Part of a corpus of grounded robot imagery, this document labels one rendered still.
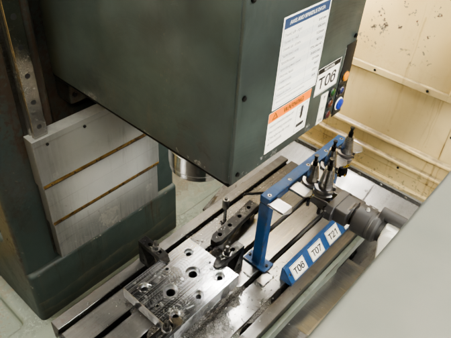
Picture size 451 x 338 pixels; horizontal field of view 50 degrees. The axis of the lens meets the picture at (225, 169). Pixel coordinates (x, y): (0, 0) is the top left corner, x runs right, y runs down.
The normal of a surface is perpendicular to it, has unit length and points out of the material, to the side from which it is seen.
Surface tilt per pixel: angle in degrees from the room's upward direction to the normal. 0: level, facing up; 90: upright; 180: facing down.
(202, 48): 90
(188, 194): 0
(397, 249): 0
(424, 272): 0
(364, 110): 90
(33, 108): 90
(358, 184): 24
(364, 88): 90
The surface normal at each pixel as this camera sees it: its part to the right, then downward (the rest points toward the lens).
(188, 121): -0.66, 0.45
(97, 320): 0.05, -0.77
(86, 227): 0.74, 0.46
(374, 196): -0.22, -0.51
